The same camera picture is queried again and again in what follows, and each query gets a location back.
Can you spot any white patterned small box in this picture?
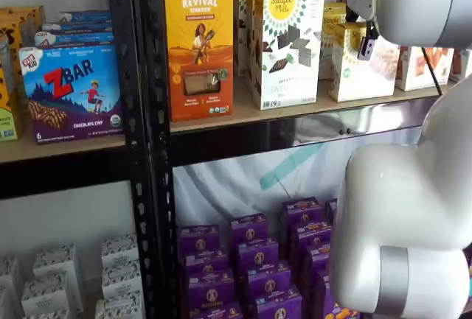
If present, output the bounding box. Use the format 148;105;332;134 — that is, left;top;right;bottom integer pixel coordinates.
32;245;84;312
0;256;21;298
100;234;139;269
21;272;72;313
21;309;72;319
102;259;143;298
95;290;145;319

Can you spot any white yellow-label snack bar box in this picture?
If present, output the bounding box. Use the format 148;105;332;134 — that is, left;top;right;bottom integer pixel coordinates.
318;10;348;81
323;0;348;15
328;21;402;103

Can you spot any thin black cable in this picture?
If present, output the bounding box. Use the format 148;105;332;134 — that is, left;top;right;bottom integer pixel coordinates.
421;46;444;96

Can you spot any blue purple ZBar box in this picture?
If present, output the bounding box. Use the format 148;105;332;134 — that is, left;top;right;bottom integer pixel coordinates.
56;10;112;24
34;31;116;49
18;43;123;146
41;21;114;35

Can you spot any yellow brown cookie box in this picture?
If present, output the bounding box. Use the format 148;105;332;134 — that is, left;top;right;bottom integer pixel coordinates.
0;25;22;143
0;5;48;52

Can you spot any purple snack box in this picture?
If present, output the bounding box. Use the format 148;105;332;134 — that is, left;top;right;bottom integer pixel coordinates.
313;270;339;319
302;242;333;280
185;268;235;309
254;285;304;319
235;239;280;273
243;261;293;298
325;198;339;225
177;224;221;258
229;213;270;247
324;301;361;319
288;220;333;254
281;197;325;228
182;250;230;280
189;301;245;319

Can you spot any black metal shelf rack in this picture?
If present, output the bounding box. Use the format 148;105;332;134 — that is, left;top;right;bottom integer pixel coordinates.
0;0;149;319
136;0;449;319

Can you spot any white sweet thins cookie box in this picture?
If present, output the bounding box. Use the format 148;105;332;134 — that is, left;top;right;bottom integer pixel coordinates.
235;0;291;77
244;0;310;77
251;0;326;111

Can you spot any orange Revival cracker box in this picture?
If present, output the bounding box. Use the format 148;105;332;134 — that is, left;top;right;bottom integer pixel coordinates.
163;0;235;122

